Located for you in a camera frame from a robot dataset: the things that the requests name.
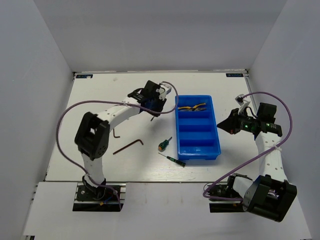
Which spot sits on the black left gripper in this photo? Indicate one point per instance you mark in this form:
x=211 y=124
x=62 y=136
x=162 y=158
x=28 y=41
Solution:
x=161 y=105

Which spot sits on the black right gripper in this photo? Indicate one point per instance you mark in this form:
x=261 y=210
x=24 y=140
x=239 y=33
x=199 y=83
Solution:
x=230 y=124

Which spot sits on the yellow black needle-nose pliers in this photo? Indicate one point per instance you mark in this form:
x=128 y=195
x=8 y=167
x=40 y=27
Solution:
x=196 y=108

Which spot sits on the thick large hex key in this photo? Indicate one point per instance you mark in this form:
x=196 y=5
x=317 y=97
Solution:
x=128 y=145

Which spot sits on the green stubby screwdriver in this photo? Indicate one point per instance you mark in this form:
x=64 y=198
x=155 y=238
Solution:
x=163 y=145

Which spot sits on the thin small hex key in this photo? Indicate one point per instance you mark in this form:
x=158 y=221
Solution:
x=114 y=134

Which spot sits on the slim green precision screwdriver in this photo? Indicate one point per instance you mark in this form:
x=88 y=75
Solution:
x=178 y=162

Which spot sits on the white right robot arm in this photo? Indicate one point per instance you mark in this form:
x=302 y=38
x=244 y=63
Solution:
x=270 y=195

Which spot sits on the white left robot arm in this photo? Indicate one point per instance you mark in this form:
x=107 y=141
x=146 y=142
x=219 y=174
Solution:
x=92 y=137

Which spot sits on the blue divided plastic bin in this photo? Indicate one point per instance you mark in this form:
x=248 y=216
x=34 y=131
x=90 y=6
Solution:
x=197 y=135

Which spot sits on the dark logo sticker right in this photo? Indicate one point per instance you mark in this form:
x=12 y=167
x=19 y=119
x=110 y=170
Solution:
x=234 y=75

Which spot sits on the dark logo sticker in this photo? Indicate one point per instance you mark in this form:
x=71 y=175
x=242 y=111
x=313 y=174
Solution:
x=234 y=75
x=83 y=76

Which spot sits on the dark logo sticker left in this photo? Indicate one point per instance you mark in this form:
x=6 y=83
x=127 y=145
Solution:
x=83 y=76

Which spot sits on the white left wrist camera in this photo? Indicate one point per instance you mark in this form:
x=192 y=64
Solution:
x=164 y=90

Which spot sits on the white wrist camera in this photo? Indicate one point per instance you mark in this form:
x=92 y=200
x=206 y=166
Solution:
x=164 y=90
x=241 y=100

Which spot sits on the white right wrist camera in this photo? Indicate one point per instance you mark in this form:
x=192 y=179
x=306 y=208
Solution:
x=241 y=100

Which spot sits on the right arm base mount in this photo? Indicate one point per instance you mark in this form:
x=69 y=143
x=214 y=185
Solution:
x=224 y=199

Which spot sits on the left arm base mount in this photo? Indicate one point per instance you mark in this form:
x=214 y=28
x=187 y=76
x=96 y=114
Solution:
x=105 y=201

